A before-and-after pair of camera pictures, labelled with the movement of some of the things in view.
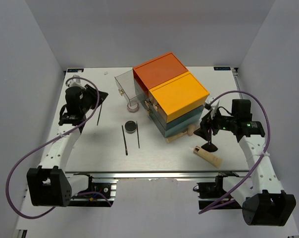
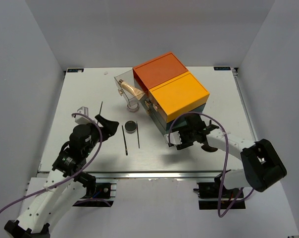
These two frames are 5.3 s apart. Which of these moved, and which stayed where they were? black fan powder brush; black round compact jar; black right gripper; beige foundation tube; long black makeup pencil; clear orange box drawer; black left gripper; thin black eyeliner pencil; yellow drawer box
Moved: black left gripper; black right gripper; beige foundation tube
Stayed: long black makeup pencil; thin black eyeliner pencil; clear orange box drawer; black round compact jar; black fan powder brush; yellow drawer box
